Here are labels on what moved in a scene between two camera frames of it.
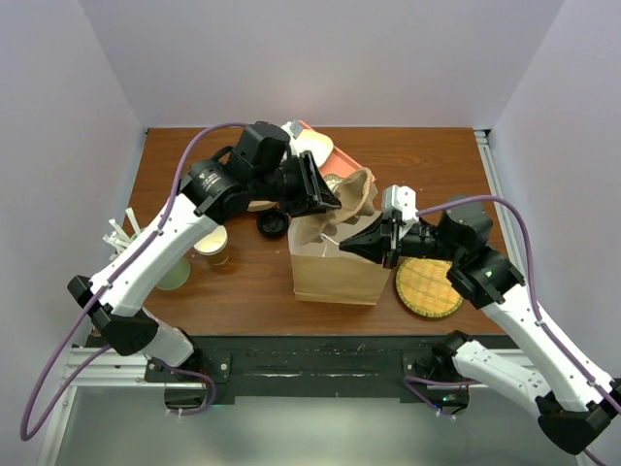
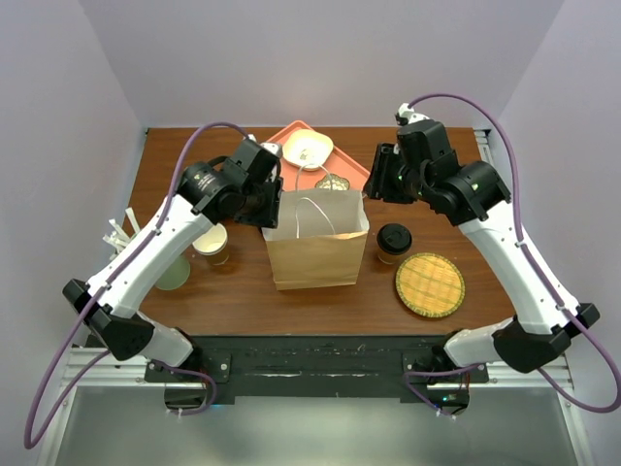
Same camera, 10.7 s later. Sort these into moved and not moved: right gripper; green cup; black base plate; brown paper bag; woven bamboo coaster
Moved: right gripper; brown paper bag
Not moved: black base plate; woven bamboo coaster; green cup
